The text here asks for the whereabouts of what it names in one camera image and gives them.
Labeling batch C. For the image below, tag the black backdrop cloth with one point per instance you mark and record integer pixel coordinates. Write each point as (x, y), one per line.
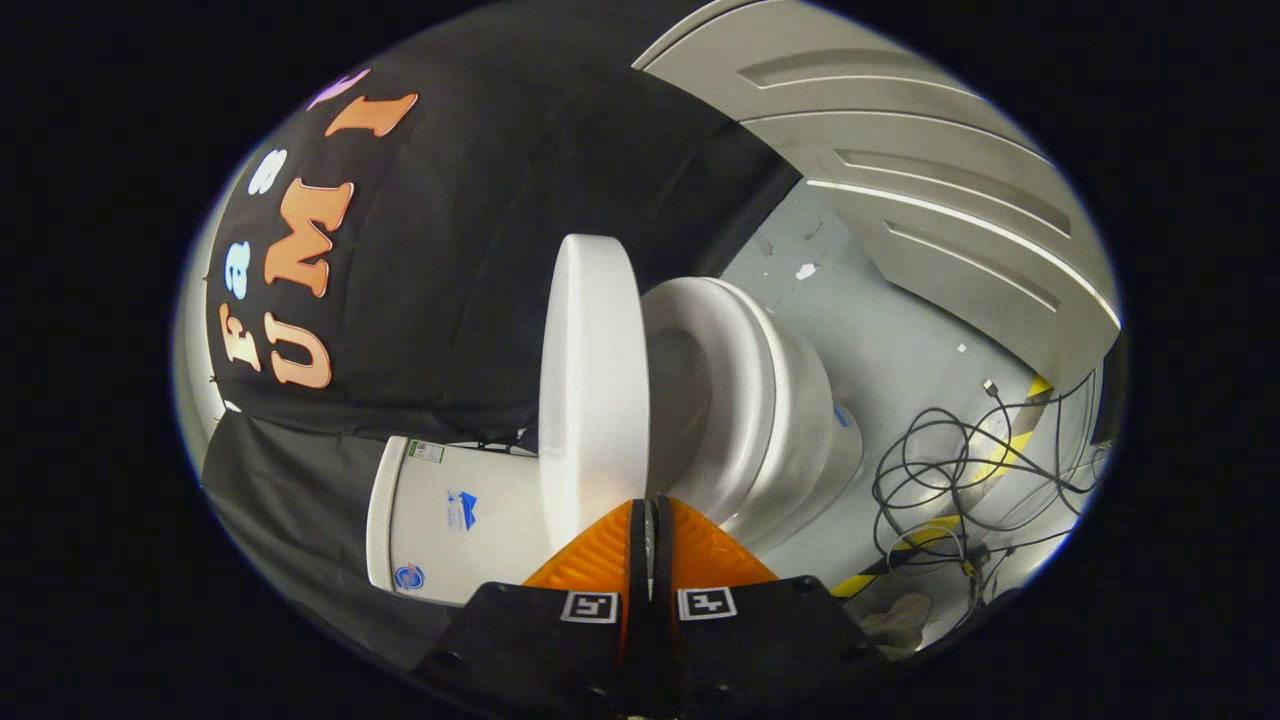
(480, 250)

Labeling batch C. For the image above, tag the yellow black floor tape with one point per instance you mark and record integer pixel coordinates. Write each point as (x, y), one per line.
(925, 535)

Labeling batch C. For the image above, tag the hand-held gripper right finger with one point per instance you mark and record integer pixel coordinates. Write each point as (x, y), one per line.
(760, 640)

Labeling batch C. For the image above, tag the light beige object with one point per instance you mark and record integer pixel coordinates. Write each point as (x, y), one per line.
(895, 620)

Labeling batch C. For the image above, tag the white toilet lid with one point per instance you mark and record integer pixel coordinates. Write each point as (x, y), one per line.
(592, 380)

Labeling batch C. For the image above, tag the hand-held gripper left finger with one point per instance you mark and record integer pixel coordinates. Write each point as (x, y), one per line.
(560, 650)

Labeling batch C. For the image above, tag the white toilet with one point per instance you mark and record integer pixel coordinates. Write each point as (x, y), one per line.
(770, 400)

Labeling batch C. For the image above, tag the white louvred cabinet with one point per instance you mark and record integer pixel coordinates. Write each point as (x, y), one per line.
(930, 200)

